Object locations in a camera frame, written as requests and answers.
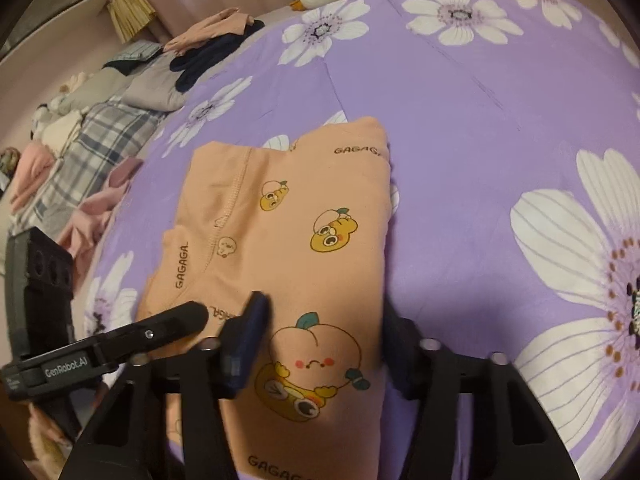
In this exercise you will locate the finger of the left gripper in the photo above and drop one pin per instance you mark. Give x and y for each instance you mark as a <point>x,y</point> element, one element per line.
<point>150,332</point>

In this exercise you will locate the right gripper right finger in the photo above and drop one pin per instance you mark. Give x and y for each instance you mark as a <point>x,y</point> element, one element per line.
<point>512,436</point>

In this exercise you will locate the dark navy folded garment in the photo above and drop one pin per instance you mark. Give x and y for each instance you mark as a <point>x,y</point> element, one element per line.
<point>195,61</point>

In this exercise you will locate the pink folded garment on pillow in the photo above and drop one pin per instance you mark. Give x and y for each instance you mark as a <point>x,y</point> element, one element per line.
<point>32,171</point>

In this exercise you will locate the purple floral bed quilt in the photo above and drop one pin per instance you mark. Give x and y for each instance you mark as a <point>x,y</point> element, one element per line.
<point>514,184</point>

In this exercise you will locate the orange cartoon print garment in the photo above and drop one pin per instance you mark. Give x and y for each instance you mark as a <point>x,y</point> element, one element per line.
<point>306,227</point>

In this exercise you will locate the grey plaid pillow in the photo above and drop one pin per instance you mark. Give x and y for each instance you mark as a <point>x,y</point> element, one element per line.
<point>110,132</point>

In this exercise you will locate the white clothes pile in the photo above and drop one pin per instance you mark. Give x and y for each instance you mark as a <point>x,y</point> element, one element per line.
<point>57,123</point>

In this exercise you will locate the straw fan on wall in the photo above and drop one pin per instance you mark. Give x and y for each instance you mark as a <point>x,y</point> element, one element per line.
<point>129,17</point>

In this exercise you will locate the beige pillow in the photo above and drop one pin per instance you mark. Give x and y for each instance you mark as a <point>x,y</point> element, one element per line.
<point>155,87</point>

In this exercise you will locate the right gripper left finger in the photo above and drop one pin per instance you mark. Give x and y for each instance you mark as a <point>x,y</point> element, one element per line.
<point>162,418</point>

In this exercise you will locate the pink crumpled garment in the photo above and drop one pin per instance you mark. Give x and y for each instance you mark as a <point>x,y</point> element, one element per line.
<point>88,221</point>

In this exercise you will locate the person's left hand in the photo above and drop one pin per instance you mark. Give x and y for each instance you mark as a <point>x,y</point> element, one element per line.
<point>47,439</point>

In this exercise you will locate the peach folded garment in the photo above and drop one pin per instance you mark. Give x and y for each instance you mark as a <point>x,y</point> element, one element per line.
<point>228,21</point>

